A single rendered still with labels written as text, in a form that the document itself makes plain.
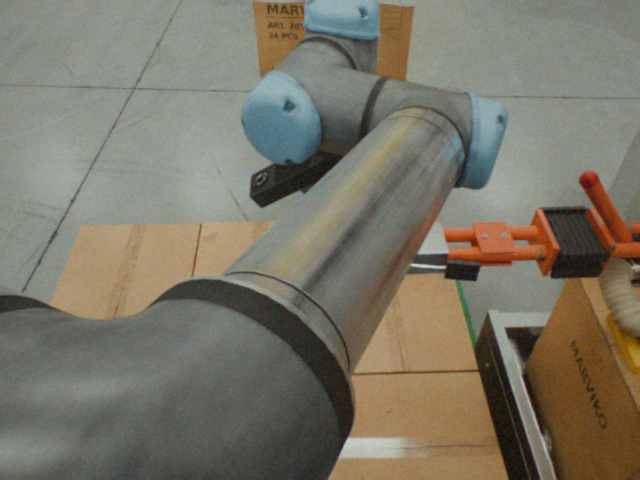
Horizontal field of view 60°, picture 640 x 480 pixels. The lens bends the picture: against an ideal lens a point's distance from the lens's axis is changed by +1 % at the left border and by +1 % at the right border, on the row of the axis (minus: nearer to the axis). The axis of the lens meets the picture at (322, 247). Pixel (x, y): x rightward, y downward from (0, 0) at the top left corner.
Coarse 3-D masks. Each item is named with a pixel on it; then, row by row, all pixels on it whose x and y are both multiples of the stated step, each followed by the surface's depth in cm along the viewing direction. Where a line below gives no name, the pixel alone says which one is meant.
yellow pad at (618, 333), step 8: (608, 320) 85; (616, 328) 83; (616, 336) 83; (624, 336) 81; (632, 336) 81; (624, 344) 81; (632, 344) 80; (624, 352) 81; (632, 352) 80; (632, 360) 79; (632, 368) 79
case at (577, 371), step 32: (576, 288) 114; (576, 320) 114; (544, 352) 131; (576, 352) 115; (608, 352) 102; (544, 384) 131; (576, 384) 115; (608, 384) 102; (544, 416) 131; (576, 416) 115; (608, 416) 102; (576, 448) 115; (608, 448) 102
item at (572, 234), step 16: (544, 208) 81; (560, 208) 81; (576, 208) 81; (592, 208) 80; (544, 224) 78; (560, 224) 80; (576, 224) 80; (592, 224) 79; (528, 240) 83; (544, 240) 78; (560, 240) 77; (576, 240) 77; (592, 240) 77; (608, 240) 76; (560, 256) 75; (576, 256) 75; (592, 256) 75; (608, 256) 75; (544, 272) 78; (560, 272) 77; (576, 272) 77; (592, 272) 77
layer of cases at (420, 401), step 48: (96, 240) 178; (144, 240) 178; (192, 240) 178; (240, 240) 178; (96, 288) 164; (144, 288) 164; (432, 288) 164; (384, 336) 152; (432, 336) 152; (384, 384) 141; (432, 384) 141; (480, 384) 141; (384, 432) 132; (432, 432) 132; (480, 432) 132
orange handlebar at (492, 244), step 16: (480, 224) 80; (496, 224) 80; (448, 240) 80; (464, 240) 80; (480, 240) 78; (496, 240) 78; (512, 240) 78; (448, 256) 77; (464, 256) 77; (480, 256) 77; (496, 256) 77; (512, 256) 77; (528, 256) 77; (544, 256) 77; (624, 256) 78
